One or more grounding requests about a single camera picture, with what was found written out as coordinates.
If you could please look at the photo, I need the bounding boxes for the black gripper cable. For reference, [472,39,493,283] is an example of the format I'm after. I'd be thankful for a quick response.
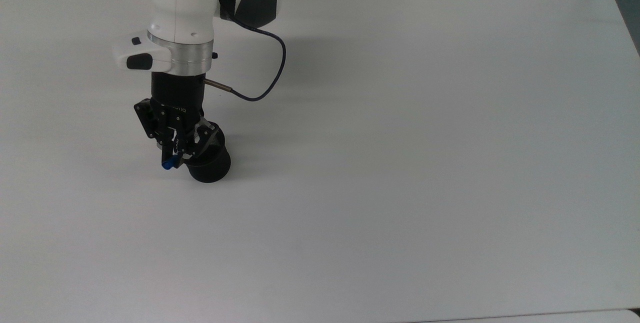
[202,15,288,103]

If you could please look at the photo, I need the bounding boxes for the black mesh pen cup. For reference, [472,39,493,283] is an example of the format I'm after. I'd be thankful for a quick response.
[182,122,232,184]

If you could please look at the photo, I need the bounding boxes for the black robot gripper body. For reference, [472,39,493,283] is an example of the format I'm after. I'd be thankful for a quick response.
[150,70,206,127]

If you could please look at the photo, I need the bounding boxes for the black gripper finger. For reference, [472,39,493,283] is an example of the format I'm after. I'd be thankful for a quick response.
[182,116,218,159]
[133,97,182,164]

